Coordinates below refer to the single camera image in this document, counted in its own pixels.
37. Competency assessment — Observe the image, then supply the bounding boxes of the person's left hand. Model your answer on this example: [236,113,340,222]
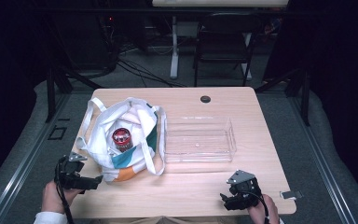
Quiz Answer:
[41,180,83,215]

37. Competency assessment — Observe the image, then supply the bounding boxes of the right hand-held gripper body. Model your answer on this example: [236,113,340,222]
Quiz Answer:
[226,169,264,210]

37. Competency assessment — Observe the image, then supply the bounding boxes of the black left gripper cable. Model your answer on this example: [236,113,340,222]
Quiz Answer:
[55,174,76,224]

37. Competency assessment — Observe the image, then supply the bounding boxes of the aluminium floor rail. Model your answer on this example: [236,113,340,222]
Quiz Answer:
[287,92,358,224]
[0,92,71,224]

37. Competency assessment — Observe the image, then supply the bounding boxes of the clear plastic container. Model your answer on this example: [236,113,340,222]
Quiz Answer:
[162,116,238,164]

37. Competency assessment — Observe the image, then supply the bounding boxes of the white desk leg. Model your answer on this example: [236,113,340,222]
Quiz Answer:
[169,15,181,80]

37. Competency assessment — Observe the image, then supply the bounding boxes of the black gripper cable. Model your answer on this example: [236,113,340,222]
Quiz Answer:
[245,189,270,224]
[55,174,76,224]

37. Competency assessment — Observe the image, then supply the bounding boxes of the black folding chair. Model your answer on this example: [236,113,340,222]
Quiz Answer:
[193,12,264,88]

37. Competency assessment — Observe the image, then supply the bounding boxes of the black floor cables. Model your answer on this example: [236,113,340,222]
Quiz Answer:
[117,58,188,89]

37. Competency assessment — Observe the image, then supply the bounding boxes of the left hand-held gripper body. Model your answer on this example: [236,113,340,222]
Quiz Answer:
[54,151,90,191]

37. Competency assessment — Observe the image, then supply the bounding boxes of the white tote bag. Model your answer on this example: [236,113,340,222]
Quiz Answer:
[76,96,168,183]

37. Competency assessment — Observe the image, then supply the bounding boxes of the red can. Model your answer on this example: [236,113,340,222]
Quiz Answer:
[111,127,134,153]

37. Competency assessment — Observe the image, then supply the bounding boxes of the grey tag on table edge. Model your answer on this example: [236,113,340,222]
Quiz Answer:
[279,189,304,201]

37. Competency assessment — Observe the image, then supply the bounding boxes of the black metal stand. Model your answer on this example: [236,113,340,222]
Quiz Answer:
[254,66,312,127]
[44,63,104,124]

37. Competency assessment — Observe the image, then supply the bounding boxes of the person's beige clothing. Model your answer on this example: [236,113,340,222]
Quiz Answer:
[88,215,251,224]

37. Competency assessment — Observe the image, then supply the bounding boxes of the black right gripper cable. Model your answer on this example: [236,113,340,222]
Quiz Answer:
[245,189,270,224]

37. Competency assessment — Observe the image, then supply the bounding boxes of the person's right hand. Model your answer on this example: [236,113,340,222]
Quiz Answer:
[246,193,281,224]

